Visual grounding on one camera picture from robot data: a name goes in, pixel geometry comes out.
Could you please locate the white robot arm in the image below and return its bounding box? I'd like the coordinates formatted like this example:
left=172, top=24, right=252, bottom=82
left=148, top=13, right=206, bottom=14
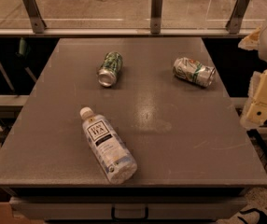
left=238, top=19, right=267, bottom=130

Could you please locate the white soda can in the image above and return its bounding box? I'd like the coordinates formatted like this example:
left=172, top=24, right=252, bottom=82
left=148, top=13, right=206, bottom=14
left=173, top=57, right=216, bottom=88

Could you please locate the green soda can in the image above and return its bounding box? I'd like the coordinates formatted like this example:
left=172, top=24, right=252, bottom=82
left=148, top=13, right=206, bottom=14
left=97, top=51, right=123, bottom=87

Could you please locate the white tea bottle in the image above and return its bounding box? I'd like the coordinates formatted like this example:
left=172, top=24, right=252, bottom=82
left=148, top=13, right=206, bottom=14
left=80, top=107, right=137, bottom=184

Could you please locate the glass barrier panel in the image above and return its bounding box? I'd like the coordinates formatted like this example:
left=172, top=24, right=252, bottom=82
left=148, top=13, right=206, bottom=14
left=0, top=0, right=267, bottom=30

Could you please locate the cardboard box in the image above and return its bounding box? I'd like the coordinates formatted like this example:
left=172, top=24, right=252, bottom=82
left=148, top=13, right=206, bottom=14
left=0, top=189, right=44, bottom=224

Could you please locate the right metal bracket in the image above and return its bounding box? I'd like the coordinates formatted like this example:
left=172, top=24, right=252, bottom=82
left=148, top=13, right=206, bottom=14
left=226, top=0, right=250, bottom=35

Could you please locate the metal bracket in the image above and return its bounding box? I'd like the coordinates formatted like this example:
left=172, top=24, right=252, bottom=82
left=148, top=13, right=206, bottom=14
left=22, top=0, right=47, bottom=34
left=150, top=0, right=163, bottom=34
left=226, top=0, right=250, bottom=35

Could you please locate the black cable on floor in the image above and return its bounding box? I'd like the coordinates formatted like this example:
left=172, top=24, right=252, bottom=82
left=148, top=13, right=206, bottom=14
left=236, top=207, right=267, bottom=224

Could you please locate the middle metal bracket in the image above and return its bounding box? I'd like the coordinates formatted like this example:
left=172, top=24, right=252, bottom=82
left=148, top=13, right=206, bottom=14
left=150, top=0, right=163, bottom=34

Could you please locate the grey drawer with handle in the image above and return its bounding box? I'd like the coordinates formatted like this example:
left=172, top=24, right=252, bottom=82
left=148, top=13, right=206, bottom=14
left=9, top=197, right=246, bottom=221

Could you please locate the left metal bracket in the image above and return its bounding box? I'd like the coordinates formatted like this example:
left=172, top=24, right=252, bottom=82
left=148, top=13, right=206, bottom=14
left=22, top=0, right=47, bottom=34

